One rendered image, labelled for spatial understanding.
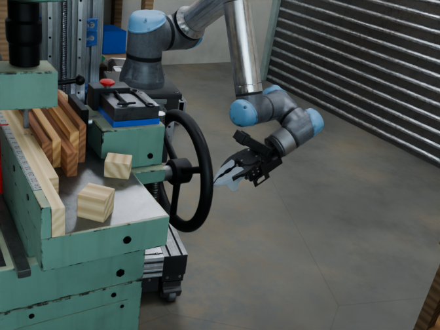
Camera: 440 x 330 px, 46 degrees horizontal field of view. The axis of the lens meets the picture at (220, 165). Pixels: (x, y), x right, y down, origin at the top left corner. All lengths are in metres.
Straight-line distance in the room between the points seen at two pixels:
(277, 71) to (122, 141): 3.90
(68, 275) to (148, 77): 0.90
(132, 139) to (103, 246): 0.28
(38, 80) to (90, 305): 0.42
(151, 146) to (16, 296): 0.38
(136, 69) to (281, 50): 3.23
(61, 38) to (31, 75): 0.83
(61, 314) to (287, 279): 1.43
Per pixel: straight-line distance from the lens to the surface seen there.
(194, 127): 1.11
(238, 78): 1.40
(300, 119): 1.46
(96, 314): 1.04
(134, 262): 1.00
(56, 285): 0.96
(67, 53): 1.80
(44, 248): 0.81
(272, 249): 2.45
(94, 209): 0.83
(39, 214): 0.79
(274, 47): 4.91
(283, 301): 2.17
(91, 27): 1.83
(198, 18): 1.69
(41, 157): 0.95
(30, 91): 0.98
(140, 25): 1.67
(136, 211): 0.87
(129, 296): 1.05
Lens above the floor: 1.36
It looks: 26 degrees down
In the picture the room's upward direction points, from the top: 9 degrees clockwise
